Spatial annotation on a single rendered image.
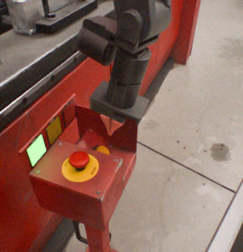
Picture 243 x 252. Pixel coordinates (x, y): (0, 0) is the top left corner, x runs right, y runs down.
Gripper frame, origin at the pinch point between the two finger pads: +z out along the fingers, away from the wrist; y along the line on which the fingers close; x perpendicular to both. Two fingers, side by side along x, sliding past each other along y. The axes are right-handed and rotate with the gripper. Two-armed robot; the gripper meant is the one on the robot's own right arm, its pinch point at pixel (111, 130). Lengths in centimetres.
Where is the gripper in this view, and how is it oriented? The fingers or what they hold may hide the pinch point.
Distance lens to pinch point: 54.9
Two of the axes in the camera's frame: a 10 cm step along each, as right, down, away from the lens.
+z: -2.2, 6.7, 7.1
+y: -9.1, -4.0, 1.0
